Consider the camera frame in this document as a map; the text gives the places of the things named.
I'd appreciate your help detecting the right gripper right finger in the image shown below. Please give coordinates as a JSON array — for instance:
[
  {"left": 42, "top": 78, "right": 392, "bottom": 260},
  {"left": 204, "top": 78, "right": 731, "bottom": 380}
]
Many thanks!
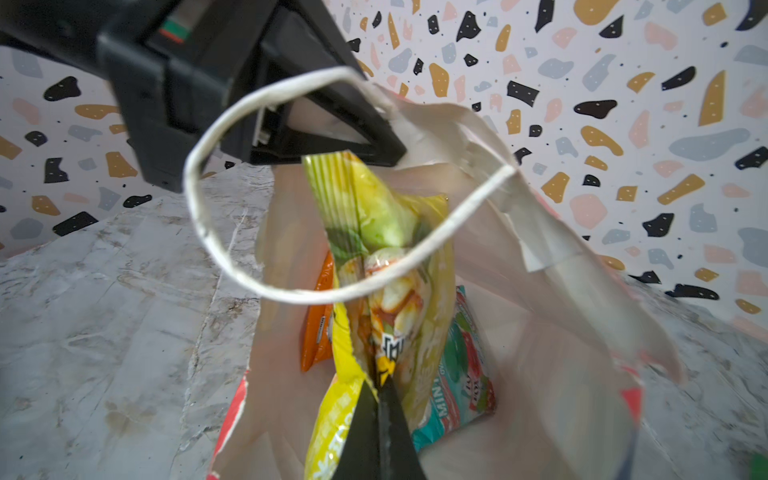
[{"left": 378, "top": 377, "right": 426, "bottom": 480}]

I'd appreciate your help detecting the red paper bag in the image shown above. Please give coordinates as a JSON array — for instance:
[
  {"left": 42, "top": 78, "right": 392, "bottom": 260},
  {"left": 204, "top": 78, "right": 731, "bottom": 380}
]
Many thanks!
[{"left": 183, "top": 67, "right": 685, "bottom": 479}]

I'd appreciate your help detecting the orange fruits candy bag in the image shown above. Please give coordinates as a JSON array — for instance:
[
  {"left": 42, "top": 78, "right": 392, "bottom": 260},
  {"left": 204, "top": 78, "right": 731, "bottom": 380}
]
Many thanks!
[{"left": 300, "top": 252, "right": 334, "bottom": 372}]

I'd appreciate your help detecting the yellow snack bag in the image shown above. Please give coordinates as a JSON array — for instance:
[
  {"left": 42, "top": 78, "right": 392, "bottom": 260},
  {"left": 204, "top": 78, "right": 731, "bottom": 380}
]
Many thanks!
[{"left": 302, "top": 151, "right": 456, "bottom": 479}]

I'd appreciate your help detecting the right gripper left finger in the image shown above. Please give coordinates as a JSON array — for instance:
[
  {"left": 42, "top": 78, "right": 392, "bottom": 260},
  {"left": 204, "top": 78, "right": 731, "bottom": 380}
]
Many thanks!
[{"left": 332, "top": 383, "right": 380, "bottom": 480}]

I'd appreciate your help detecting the teal mint candy bag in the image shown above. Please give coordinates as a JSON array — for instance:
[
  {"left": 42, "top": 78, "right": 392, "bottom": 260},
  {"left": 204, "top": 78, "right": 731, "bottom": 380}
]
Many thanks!
[{"left": 411, "top": 285, "right": 496, "bottom": 451}]

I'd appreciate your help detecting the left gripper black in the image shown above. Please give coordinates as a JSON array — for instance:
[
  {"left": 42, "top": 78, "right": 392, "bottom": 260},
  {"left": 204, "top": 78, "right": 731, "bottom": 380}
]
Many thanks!
[{"left": 1, "top": 1, "right": 406, "bottom": 192}]

